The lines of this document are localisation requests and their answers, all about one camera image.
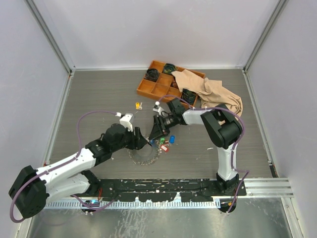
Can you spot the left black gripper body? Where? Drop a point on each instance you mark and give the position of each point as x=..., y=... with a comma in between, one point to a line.
x=129, y=141

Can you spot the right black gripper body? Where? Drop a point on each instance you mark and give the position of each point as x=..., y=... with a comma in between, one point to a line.
x=168, y=121

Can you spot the green tagged key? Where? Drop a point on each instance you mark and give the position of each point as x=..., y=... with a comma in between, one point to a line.
x=162, y=141

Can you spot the metal disc keyring holder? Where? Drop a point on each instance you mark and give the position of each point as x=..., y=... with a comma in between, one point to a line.
x=146, y=156

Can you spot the red tag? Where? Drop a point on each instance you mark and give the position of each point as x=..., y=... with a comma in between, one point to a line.
x=164, y=148

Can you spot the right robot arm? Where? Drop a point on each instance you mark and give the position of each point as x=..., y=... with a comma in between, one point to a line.
x=222, y=127

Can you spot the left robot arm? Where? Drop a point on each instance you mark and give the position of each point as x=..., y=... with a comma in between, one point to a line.
x=34, y=188

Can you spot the blue tagged key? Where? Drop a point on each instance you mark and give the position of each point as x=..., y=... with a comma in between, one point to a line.
x=171, y=139

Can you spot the dark band coil right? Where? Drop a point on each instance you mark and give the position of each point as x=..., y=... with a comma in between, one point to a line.
x=188, y=96

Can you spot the dark band coil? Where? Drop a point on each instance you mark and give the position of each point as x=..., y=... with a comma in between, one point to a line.
x=188, y=96
x=152, y=74
x=169, y=68

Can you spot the yellow tagged key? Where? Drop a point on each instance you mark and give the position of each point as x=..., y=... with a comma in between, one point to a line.
x=138, y=106

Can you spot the wooden compartment tray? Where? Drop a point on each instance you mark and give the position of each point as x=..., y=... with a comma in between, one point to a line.
x=165, y=88

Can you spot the dark band coil left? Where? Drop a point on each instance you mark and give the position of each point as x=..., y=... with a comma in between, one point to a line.
x=152, y=74

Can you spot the beige cloth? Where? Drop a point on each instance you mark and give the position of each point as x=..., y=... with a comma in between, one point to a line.
x=211, y=92

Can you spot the dark band coil top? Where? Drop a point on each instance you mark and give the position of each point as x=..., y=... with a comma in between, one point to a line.
x=169, y=68

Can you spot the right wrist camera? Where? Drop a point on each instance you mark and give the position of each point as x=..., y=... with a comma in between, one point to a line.
x=157, y=108

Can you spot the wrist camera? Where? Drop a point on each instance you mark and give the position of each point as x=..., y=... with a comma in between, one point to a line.
x=126, y=121
x=157, y=108

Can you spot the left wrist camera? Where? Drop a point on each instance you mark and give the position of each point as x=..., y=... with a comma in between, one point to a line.
x=126, y=121

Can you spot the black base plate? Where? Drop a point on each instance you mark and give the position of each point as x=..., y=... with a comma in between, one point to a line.
x=157, y=190

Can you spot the grey cable duct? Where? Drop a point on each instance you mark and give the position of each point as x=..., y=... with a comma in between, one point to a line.
x=176, y=204

